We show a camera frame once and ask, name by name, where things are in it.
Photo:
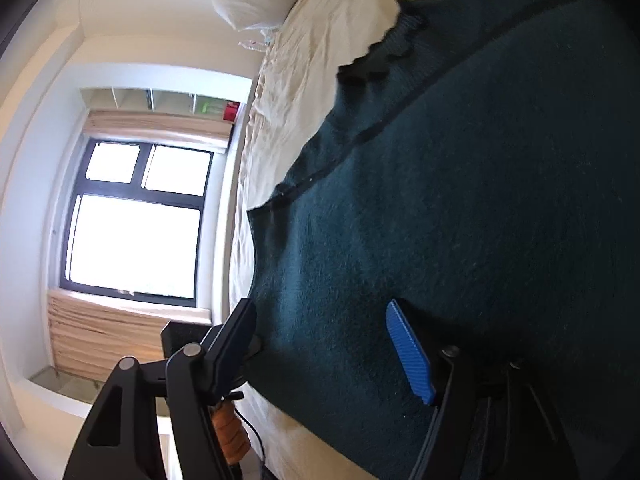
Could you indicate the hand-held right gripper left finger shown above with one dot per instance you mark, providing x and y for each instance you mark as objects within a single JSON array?
[{"x": 234, "y": 336}]

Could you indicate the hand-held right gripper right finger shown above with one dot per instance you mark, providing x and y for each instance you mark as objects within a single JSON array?
[{"x": 407, "y": 347}]

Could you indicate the dark teal knit sweater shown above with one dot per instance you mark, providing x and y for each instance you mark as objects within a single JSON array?
[{"x": 450, "y": 200}]

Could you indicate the black speaker box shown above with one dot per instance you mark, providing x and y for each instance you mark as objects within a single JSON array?
[{"x": 182, "y": 337}]

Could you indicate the wooden slat panel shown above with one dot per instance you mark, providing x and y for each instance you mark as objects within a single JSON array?
[{"x": 110, "y": 330}]

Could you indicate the black framed window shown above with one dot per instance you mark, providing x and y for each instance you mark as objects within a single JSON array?
[{"x": 135, "y": 225}]

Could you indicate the beige roman blind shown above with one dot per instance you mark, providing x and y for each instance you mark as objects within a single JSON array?
[{"x": 160, "y": 129}]

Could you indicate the red box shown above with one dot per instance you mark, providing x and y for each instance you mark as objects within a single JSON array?
[{"x": 231, "y": 110}]

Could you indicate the green bottle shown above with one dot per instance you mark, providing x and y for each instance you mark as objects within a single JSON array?
[{"x": 206, "y": 107}]

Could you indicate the clear glass object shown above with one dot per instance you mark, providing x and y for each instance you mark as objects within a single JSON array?
[{"x": 255, "y": 44}]

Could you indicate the white wall shelf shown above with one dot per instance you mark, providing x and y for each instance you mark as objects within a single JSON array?
[{"x": 150, "y": 99}]

